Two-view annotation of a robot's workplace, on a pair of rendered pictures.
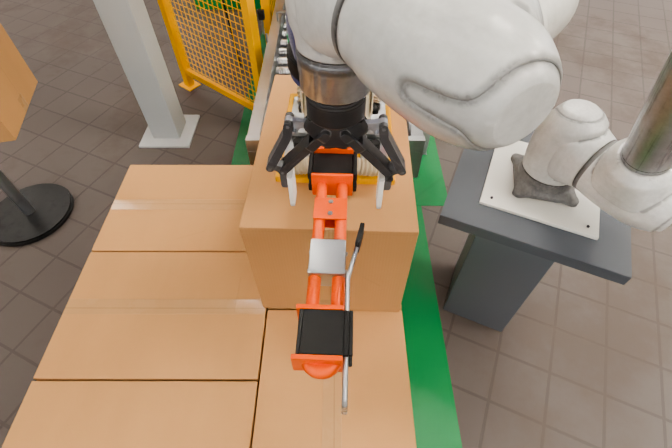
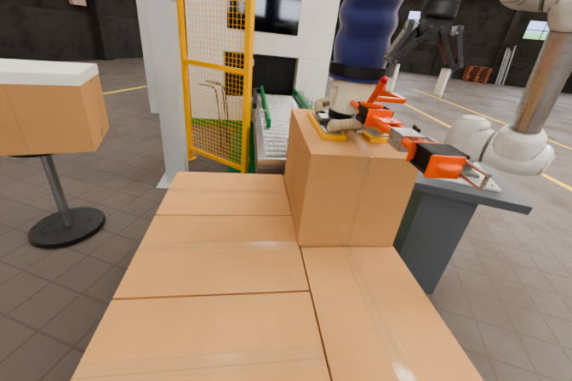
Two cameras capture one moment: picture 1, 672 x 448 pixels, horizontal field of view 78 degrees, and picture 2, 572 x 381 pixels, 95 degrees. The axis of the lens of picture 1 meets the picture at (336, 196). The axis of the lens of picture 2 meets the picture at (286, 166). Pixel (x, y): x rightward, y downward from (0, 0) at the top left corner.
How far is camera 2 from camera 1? 0.64 m
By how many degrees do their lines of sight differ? 24
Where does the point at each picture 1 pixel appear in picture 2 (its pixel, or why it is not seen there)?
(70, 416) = (152, 325)
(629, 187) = (523, 143)
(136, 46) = (174, 118)
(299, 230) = (350, 156)
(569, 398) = (495, 337)
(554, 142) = (465, 133)
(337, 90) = not seen: outside the picture
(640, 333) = (516, 291)
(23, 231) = (61, 236)
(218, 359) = (273, 278)
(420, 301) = not seen: hidden behind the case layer
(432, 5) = not seen: outside the picture
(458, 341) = not seen: hidden behind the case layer
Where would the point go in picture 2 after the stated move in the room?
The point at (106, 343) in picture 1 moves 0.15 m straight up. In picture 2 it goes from (177, 270) to (174, 235)
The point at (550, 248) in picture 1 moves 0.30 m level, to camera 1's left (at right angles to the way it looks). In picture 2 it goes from (478, 195) to (415, 194)
